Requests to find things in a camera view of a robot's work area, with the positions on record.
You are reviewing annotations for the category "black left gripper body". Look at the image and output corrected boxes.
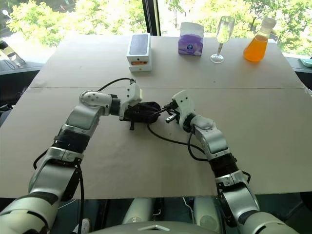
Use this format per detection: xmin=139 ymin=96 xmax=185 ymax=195
xmin=120 ymin=103 xmax=141 ymax=124

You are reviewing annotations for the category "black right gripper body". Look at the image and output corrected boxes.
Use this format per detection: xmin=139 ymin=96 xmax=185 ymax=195
xmin=165 ymin=101 xmax=180 ymax=123

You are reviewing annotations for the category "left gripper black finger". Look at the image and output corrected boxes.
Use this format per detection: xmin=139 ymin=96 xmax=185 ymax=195
xmin=136 ymin=114 xmax=157 ymax=123
xmin=137 ymin=102 xmax=158 ymax=111

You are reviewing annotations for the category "black fabric pouch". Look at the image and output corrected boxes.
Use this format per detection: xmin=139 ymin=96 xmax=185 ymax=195
xmin=126 ymin=100 xmax=162 ymax=131

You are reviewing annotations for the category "white box with orange print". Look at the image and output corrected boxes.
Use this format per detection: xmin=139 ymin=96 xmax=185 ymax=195
xmin=129 ymin=60 xmax=152 ymax=73

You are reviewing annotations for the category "white phone box black lid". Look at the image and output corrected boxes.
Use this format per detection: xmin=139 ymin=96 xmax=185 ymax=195
xmin=126 ymin=33 xmax=152 ymax=65

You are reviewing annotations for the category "purple tissue box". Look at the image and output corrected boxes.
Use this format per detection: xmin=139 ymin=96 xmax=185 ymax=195
xmin=177 ymin=21 xmax=204 ymax=58

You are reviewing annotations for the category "white rounded robot leg cover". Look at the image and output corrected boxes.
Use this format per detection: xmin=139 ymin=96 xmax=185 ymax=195
xmin=193 ymin=195 xmax=221 ymax=229
xmin=121 ymin=197 xmax=155 ymax=225

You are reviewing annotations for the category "clear champagne glass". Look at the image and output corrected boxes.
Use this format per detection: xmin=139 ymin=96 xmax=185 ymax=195
xmin=210 ymin=15 xmax=235 ymax=64

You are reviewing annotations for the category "glass flask with orange liquid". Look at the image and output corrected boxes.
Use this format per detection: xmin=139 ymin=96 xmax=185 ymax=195
xmin=243 ymin=17 xmax=277 ymax=62

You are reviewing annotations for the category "grey robot torso top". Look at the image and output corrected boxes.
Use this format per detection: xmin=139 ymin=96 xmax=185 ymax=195
xmin=88 ymin=220 xmax=225 ymax=234

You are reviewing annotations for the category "white sneaker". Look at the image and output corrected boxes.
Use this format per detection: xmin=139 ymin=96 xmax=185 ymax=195
xmin=73 ymin=217 xmax=91 ymax=234

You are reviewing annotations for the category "dark side counter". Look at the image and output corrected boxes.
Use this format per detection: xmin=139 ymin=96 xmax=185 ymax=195
xmin=0 ymin=59 xmax=43 ymax=79
xmin=285 ymin=57 xmax=312 ymax=94

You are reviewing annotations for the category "clear water bottle black cap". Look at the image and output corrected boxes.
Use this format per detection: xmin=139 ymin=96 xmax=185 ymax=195
xmin=0 ymin=38 xmax=26 ymax=69

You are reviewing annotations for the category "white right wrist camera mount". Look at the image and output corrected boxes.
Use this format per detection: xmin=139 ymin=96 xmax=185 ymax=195
xmin=171 ymin=89 xmax=196 ymax=125

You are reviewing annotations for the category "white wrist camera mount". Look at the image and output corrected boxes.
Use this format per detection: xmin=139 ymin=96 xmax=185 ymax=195
xmin=171 ymin=89 xmax=196 ymax=125
xmin=118 ymin=83 xmax=143 ymax=121

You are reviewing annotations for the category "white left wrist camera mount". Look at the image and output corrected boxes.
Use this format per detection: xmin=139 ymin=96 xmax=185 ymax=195
xmin=118 ymin=83 xmax=143 ymax=121

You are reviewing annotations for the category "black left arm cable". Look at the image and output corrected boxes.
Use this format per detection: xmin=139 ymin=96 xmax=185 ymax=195
xmin=33 ymin=78 xmax=137 ymax=234

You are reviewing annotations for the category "black window frame pillar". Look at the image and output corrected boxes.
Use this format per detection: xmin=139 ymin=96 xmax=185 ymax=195
xmin=141 ymin=0 xmax=162 ymax=36

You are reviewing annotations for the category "thin white cable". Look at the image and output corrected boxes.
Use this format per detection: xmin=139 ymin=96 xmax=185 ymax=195
xmin=182 ymin=196 xmax=196 ymax=215

